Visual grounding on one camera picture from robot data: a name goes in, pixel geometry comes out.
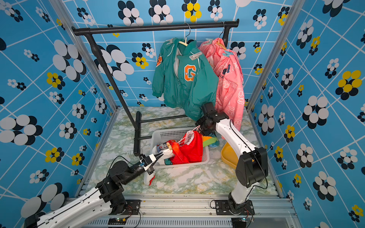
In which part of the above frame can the beige clothespin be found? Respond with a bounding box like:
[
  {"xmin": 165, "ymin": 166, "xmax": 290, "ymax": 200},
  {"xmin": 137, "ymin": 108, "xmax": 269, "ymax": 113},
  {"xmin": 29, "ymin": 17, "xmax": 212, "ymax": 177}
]
[{"xmin": 166, "ymin": 142, "xmax": 173, "ymax": 151}]

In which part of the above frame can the red white rainbow jacket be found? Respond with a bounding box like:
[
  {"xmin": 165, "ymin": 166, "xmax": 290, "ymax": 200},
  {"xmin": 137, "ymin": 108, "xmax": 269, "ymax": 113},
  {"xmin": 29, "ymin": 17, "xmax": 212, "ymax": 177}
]
[{"xmin": 152, "ymin": 129, "xmax": 219, "ymax": 165}]

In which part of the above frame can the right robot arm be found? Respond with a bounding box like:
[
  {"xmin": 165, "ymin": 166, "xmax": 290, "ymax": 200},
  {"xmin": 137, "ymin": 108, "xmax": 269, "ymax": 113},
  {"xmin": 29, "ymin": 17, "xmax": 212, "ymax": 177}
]
[{"xmin": 215, "ymin": 119, "xmax": 269, "ymax": 215}]

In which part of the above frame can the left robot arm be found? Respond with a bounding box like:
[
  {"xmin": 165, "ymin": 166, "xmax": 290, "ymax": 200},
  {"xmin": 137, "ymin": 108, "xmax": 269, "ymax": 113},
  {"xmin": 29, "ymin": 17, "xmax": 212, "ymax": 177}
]
[{"xmin": 24, "ymin": 124, "xmax": 214, "ymax": 228}]

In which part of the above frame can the white plastic basket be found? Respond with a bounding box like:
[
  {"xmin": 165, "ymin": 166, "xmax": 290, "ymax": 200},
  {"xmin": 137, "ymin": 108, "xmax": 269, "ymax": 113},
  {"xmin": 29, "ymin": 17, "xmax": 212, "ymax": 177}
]
[{"xmin": 151, "ymin": 127, "xmax": 210, "ymax": 170}]

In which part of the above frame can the yellow plastic tub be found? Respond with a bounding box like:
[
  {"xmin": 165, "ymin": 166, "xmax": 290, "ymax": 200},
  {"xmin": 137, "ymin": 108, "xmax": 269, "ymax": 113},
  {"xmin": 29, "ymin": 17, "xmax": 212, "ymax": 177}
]
[{"xmin": 221, "ymin": 143, "xmax": 238, "ymax": 169}]

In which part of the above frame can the green letter jacket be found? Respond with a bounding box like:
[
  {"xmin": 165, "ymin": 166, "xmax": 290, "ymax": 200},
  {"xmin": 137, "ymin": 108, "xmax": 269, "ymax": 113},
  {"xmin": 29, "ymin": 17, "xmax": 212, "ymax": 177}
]
[{"xmin": 152, "ymin": 38, "xmax": 218, "ymax": 121}]

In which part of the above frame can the pink printed jacket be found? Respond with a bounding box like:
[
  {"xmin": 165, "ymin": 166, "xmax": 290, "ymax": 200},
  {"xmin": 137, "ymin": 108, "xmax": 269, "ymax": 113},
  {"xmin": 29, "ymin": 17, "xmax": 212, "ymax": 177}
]
[{"xmin": 199, "ymin": 38, "xmax": 245, "ymax": 130}]

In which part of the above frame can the white clothespin on green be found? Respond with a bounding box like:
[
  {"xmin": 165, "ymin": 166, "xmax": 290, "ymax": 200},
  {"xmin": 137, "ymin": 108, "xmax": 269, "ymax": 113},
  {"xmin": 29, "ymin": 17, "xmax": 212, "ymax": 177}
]
[{"xmin": 189, "ymin": 51, "xmax": 202, "ymax": 60}]

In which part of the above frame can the green circuit board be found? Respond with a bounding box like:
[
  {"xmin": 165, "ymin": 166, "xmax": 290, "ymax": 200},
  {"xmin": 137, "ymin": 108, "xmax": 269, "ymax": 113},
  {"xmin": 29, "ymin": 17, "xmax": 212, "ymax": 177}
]
[{"xmin": 108, "ymin": 218, "xmax": 127, "ymax": 225}]

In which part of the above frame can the black clothes rack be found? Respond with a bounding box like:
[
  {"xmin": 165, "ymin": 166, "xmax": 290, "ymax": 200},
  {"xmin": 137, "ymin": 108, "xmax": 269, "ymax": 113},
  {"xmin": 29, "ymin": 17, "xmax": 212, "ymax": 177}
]
[{"xmin": 73, "ymin": 19, "xmax": 240, "ymax": 157}]

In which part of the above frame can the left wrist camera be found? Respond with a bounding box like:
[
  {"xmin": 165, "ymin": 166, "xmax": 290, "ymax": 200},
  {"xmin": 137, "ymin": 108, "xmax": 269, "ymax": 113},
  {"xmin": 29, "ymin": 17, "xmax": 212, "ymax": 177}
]
[{"xmin": 140, "ymin": 154, "xmax": 156, "ymax": 171}]

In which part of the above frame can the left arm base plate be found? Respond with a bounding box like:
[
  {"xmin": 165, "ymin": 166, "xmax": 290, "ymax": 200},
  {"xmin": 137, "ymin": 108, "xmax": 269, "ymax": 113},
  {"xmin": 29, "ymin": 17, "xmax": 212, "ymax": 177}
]
[{"xmin": 111, "ymin": 199, "xmax": 141, "ymax": 216}]

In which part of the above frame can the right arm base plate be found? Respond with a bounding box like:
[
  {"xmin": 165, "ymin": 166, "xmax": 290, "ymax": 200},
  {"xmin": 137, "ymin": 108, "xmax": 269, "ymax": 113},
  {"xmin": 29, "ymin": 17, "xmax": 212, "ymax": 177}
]
[{"xmin": 213, "ymin": 199, "xmax": 255, "ymax": 216}]

